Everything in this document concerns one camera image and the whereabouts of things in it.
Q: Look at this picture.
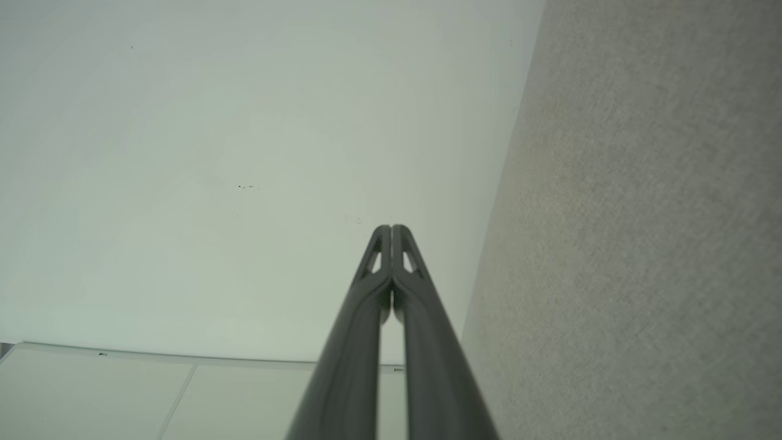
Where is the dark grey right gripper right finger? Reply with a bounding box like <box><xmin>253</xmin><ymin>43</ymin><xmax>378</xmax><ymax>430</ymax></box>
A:
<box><xmin>392</xmin><ymin>225</ymin><xmax>500</xmax><ymax>440</ymax></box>

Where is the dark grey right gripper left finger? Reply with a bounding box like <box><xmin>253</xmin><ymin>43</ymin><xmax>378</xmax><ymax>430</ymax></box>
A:
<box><xmin>286</xmin><ymin>225</ymin><xmax>392</xmax><ymax>440</ymax></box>

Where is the grey fabric sofa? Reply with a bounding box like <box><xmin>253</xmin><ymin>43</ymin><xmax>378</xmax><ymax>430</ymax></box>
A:
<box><xmin>461</xmin><ymin>0</ymin><xmax>782</xmax><ymax>440</ymax></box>

